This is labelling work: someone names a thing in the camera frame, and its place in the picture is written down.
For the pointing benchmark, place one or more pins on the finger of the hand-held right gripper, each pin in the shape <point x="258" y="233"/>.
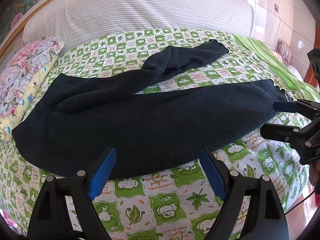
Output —
<point x="275" y="131"/>
<point x="283" y="106"/>

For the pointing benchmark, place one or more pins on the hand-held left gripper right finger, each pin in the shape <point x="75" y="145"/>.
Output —
<point x="212" y="176"/>

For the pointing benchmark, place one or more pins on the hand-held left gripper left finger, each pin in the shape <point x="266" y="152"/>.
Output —
<point x="102" y="176"/>

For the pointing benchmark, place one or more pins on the dark navy pants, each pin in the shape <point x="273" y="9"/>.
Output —
<point x="150" y="120"/>

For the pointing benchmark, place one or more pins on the pink striped cushion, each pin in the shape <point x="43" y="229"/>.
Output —
<point x="283" y="51"/>

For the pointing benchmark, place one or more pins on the green white printed bed sheet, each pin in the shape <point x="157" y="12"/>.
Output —
<point x="162" y="200"/>

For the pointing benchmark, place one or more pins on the plain green sheet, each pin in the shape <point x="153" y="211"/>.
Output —
<point x="262" y="55"/>

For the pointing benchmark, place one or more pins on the yellow cartoon pillow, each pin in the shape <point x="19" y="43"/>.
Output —
<point x="33" y="82"/>

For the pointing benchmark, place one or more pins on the floral pillow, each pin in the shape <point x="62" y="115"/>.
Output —
<point x="25" y="65"/>

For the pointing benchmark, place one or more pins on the white striped headboard cushion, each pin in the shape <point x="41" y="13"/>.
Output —
<point x="137" y="10"/>

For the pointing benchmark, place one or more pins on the wooden window frame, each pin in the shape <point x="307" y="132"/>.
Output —
<point x="310" y="76"/>

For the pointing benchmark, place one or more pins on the wall socket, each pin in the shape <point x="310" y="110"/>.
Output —
<point x="276" y="7"/>

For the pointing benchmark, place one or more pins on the floral painting with gold frame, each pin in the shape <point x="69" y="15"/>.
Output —
<point x="25" y="0"/>

